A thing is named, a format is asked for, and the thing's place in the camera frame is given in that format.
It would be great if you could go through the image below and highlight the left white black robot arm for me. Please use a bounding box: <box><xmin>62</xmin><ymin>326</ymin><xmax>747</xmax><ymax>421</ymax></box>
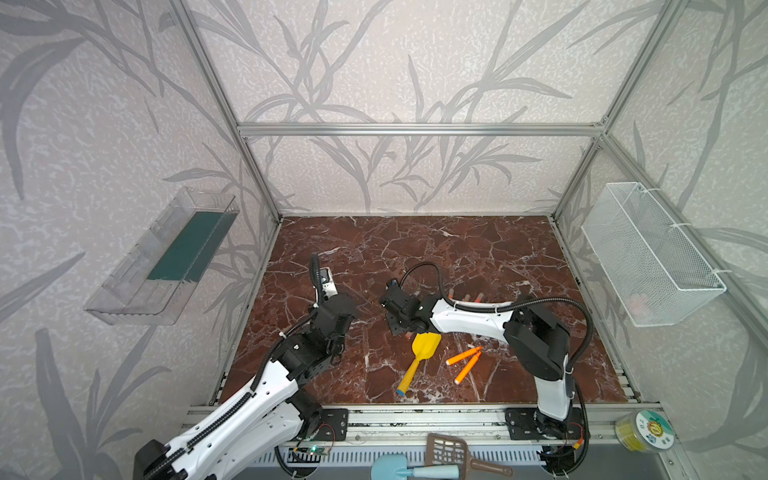
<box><xmin>133</xmin><ymin>293</ymin><xmax>358</xmax><ymax>479</ymax></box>

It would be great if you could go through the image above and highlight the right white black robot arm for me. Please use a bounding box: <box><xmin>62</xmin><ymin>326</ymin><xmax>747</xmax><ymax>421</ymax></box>
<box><xmin>380</xmin><ymin>279</ymin><xmax>595</xmax><ymax>439</ymax></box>

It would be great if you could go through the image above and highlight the yellow toy shovel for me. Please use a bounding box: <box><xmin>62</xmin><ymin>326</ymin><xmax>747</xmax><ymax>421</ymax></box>
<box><xmin>396</xmin><ymin>333</ymin><xmax>441</xmax><ymax>396</ymax></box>

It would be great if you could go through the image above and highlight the orange capped marker upper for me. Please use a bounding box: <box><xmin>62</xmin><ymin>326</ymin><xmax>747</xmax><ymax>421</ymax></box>
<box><xmin>445</xmin><ymin>347</ymin><xmax>482</xmax><ymax>366</ymax></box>

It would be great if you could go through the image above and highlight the orange capped marker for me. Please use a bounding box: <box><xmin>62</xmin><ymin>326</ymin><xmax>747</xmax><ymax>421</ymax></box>
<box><xmin>445</xmin><ymin>347</ymin><xmax>482</xmax><ymax>366</ymax></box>
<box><xmin>454</xmin><ymin>351</ymin><xmax>482</xmax><ymax>385</ymax></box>

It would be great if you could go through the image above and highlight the orange capped marker lower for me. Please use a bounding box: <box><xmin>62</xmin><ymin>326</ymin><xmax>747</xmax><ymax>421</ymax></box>
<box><xmin>454</xmin><ymin>351</ymin><xmax>482</xmax><ymax>385</ymax></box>

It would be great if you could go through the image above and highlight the brown toy slotted spatula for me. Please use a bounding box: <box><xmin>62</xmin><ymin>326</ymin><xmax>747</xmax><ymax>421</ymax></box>
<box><xmin>425</xmin><ymin>433</ymin><xmax>514</xmax><ymax>479</ymax></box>

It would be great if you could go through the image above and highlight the teal toy shovel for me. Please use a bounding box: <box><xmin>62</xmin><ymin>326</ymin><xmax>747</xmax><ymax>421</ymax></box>
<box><xmin>370</xmin><ymin>454</ymin><xmax>460</xmax><ymax>480</ymax></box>

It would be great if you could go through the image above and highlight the yellow-green tape roll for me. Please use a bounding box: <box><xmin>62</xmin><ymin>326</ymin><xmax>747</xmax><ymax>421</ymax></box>
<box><xmin>614</xmin><ymin>410</ymin><xmax>676</xmax><ymax>453</ymax></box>

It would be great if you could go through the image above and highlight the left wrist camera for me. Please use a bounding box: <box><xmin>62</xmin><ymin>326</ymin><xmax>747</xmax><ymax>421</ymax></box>
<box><xmin>319</xmin><ymin>267</ymin><xmax>338</xmax><ymax>301</ymax></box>

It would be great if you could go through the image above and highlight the aluminium mounting rail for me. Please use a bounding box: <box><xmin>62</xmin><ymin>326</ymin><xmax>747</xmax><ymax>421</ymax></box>
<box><xmin>179</xmin><ymin>403</ymin><xmax>685</xmax><ymax>451</ymax></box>

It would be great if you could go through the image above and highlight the clear plastic wall bin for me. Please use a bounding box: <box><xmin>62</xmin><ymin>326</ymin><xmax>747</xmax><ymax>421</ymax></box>
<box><xmin>84</xmin><ymin>187</ymin><xmax>240</xmax><ymax>326</ymax></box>

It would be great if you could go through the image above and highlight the white wire mesh basket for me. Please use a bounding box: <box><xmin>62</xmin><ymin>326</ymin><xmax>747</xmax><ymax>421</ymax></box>
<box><xmin>582</xmin><ymin>182</ymin><xmax>727</xmax><ymax>328</ymax></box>

